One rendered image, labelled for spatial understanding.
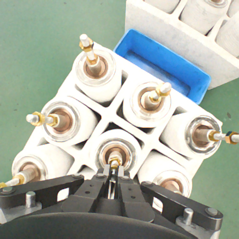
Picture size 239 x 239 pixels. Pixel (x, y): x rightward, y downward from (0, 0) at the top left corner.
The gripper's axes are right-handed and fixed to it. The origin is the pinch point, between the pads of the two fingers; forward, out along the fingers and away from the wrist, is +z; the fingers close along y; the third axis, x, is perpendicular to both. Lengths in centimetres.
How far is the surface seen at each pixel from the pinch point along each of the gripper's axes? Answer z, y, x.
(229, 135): 2.8, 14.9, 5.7
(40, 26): 35, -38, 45
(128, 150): 10.0, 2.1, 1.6
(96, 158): 10.1, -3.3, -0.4
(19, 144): 36, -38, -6
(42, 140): 19.1, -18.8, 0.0
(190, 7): 13.8, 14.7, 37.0
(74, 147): 18.0, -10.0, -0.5
